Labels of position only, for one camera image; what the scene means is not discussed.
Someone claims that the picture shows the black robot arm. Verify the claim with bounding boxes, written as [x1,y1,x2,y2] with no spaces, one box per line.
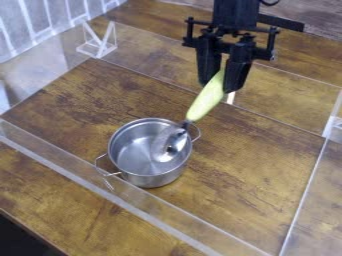
[184,0,280,93]

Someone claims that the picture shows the clear acrylic enclosure wall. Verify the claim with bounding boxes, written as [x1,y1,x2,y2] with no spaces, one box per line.
[0,118,272,256]

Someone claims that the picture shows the black bar in background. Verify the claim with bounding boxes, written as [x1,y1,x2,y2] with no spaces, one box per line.
[258,14,305,32]

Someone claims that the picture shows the green handled metal spoon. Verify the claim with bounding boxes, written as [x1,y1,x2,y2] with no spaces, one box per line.
[150,70,225,162]

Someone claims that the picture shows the stainless steel pot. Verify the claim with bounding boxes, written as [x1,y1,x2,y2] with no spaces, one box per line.
[95,118,202,188]

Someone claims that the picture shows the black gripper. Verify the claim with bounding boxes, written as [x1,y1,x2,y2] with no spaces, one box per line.
[182,17,280,93]

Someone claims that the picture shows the clear acrylic triangular stand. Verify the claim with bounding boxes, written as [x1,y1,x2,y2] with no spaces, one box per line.
[77,21,118,59]

